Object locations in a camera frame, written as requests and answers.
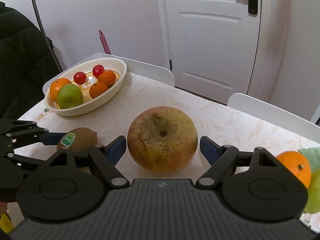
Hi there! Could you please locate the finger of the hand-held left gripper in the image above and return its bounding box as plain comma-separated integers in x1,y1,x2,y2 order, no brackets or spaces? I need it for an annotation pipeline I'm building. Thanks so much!
0,119,63,149
0,152,60,174

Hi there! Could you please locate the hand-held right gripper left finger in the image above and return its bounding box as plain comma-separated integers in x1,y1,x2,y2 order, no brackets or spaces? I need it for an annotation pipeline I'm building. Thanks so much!
26,135,130,188

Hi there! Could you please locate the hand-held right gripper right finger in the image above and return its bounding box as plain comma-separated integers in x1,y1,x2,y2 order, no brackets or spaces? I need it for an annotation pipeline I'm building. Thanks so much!
196,135,300,190

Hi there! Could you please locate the brown kiwi with green sticker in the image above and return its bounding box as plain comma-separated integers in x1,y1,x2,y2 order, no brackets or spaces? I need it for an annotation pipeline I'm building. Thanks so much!
57,127,98,155

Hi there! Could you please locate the large red-yellow apple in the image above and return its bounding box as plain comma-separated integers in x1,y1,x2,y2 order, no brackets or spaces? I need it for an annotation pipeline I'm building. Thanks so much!
127,106,199,173

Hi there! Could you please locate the green apple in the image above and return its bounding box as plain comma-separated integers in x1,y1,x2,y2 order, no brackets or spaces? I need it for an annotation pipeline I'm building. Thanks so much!
304,168,320,214
57,84,84,109

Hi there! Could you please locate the cream oval dish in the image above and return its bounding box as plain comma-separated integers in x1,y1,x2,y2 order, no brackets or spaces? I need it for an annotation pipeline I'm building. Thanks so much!
44,57,127,116

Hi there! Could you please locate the large orange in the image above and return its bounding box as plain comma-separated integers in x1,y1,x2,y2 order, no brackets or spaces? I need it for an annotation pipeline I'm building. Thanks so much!
49,78,72,102
276,151,312,189

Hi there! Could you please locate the small tangerine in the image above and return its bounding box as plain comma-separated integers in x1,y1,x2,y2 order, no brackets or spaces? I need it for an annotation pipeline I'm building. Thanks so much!
98,70,117,86
89,82,109,99

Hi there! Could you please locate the red cherry tomato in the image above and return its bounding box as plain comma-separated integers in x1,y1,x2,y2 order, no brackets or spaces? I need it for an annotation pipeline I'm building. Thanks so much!
73,71,87,85
92,64,105,77

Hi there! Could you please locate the floral tablecloth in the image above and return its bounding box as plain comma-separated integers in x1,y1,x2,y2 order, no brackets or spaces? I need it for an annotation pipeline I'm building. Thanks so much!
17,71,320,230

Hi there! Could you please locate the black jacket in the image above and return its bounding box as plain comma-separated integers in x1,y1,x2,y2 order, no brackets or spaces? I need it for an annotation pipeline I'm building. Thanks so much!
0,1,63,121

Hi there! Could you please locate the white table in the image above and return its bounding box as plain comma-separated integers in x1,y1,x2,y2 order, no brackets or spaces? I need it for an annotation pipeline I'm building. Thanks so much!
42,52,320,132

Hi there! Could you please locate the white panel door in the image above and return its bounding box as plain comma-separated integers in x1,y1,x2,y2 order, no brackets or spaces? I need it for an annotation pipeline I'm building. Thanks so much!
155,0,273,103

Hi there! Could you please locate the pink stick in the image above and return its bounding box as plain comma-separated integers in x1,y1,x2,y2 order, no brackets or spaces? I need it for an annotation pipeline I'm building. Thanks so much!
98,29,112,55

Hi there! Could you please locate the black metal frame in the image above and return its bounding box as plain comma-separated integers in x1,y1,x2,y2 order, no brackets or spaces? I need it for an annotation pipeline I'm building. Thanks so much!
0,0,63,73

